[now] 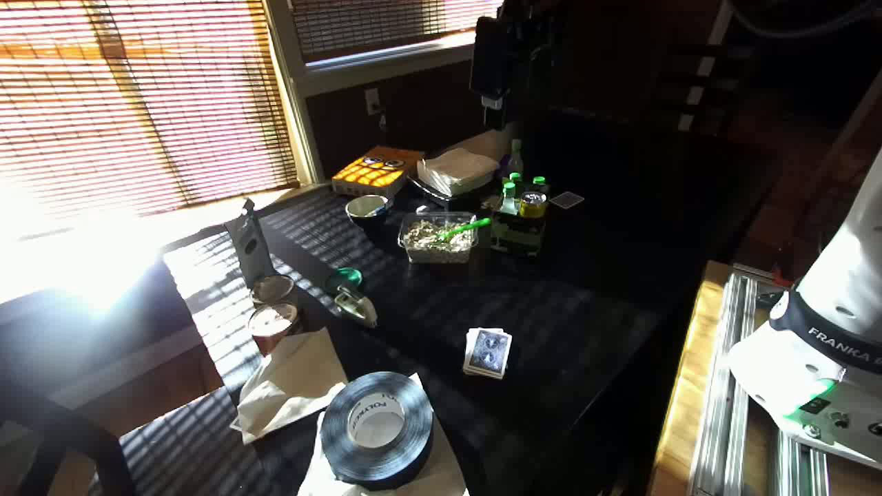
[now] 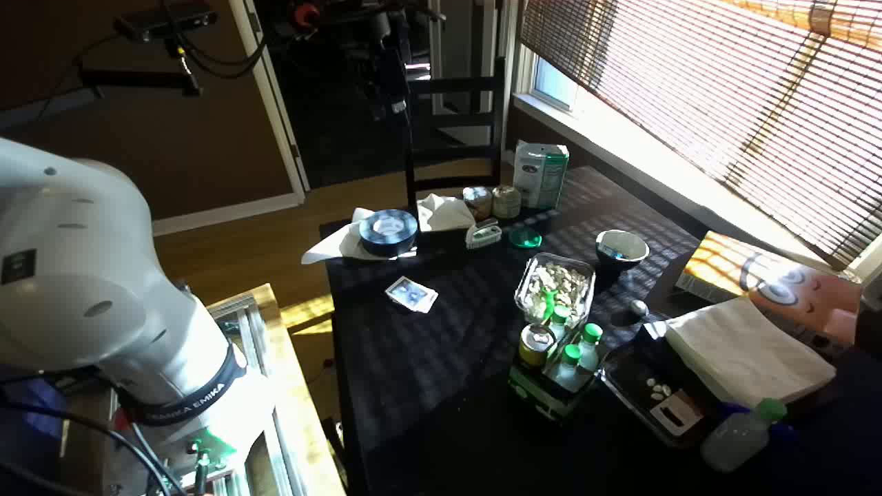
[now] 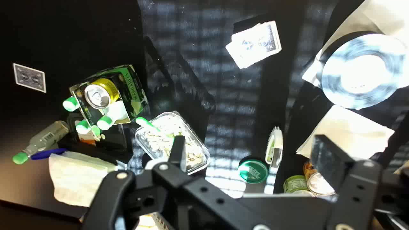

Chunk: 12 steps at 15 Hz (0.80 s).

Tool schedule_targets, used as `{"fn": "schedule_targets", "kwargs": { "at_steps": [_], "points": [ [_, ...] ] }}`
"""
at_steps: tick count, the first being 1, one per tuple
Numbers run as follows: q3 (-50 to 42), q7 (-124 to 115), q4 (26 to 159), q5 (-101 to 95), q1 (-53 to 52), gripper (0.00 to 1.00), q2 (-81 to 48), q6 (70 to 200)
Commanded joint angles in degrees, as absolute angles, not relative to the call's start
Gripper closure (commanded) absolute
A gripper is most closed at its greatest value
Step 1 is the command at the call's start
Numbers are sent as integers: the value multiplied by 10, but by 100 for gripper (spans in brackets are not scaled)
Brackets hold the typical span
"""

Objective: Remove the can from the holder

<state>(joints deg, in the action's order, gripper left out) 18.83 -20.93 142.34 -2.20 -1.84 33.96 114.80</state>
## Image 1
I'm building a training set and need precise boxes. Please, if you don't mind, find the small green capped bottle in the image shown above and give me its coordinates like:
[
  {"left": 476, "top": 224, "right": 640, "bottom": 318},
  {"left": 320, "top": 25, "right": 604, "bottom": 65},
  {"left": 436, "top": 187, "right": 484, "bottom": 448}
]
[{"left": 334, "top": 267, "right": 378, "bottom": 329}]

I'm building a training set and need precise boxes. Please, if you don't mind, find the small dark bowl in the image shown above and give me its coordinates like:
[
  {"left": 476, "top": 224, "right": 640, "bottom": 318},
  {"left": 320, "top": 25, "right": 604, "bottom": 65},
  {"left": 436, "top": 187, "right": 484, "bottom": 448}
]
[{"left": 343, "top": 193, "right": 391, "bottom": 222}]

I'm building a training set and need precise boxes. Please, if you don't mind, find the black bottle holder carrier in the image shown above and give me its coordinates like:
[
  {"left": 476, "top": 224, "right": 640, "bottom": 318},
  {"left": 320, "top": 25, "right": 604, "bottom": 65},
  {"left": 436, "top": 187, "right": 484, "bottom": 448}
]
[{"left": 482, "top": 195, "right": 546, "bottom": 256}]

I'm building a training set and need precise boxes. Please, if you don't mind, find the green capped bottle left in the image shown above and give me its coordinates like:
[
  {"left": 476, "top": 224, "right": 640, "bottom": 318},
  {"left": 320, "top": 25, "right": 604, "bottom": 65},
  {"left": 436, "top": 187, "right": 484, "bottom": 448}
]
[{"left": 499, "top": 171, "right": 520, "bottom": 215}]

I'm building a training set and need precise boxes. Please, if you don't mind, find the folded white towel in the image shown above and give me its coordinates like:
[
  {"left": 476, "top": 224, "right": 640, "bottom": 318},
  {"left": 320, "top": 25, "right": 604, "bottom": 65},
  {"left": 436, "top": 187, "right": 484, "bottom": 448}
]
[{"left": 415, "top": 149, "right": 499, "bottom": 195}]

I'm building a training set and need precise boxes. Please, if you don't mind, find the white paper under tape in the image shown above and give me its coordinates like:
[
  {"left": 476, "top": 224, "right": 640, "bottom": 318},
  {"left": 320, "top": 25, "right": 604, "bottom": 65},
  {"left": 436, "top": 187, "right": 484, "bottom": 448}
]
[{"left": 296, "top": 415, "right": 469, "bottom": 496}]

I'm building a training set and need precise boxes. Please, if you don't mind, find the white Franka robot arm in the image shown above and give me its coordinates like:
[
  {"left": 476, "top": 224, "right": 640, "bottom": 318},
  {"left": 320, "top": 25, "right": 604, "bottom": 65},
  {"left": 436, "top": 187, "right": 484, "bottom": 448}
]
[{"left": 724, "top": 153, "right": 882, "bottom": 470}]

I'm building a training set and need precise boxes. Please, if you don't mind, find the white paper napkin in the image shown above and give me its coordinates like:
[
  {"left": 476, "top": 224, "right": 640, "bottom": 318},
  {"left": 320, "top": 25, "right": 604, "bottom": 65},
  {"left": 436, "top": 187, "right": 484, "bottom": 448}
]
[{"left": 232, "top": 329, "right": 347, "bottom": 443}]

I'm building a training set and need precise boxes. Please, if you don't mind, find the green capped bottle right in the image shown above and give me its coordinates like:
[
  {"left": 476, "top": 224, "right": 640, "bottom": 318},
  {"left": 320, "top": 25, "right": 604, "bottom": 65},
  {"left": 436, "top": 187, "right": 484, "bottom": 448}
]
[{"left": 522, "top": 178, "right": 549, "bottom": 217}]

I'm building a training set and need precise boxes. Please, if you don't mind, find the clear plastic food container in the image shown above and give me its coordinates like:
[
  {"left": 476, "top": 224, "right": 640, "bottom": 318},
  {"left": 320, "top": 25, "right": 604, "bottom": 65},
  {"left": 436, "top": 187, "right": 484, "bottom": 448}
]
[{"left": 397, "top": 213, "right": 480, "bottom": 266}]

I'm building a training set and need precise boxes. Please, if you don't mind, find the small white card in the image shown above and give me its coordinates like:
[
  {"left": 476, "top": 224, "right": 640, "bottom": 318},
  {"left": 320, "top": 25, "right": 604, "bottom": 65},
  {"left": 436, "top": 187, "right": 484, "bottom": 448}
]
[{"left": 551, "top": 191, "right": 583, "bottom": 211}]

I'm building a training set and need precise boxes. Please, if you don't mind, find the paper cup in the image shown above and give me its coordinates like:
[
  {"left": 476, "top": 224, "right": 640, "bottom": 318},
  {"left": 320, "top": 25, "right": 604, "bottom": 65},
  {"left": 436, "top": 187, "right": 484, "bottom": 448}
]
[{"left": 247, "top": 303, "right": 296, "bottom": 355}]

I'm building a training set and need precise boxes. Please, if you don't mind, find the playing card deck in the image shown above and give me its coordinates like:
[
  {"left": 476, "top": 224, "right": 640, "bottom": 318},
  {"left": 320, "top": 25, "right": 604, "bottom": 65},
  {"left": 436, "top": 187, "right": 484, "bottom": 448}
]
[{"left": 462, "top": 329, "right": 511, "bottom": 380}]

